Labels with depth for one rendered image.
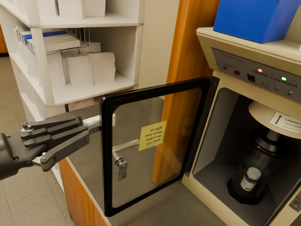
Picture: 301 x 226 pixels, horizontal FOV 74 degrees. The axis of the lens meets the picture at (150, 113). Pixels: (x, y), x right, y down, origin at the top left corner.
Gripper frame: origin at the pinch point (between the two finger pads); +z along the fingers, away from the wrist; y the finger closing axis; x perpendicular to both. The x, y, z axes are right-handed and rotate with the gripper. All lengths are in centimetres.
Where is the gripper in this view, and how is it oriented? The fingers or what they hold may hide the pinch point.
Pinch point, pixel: (99, 122)
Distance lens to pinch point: 45.0
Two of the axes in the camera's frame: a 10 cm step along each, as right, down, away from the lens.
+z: 7.6, -2.8, 5.9
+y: -6.4, -4.7, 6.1
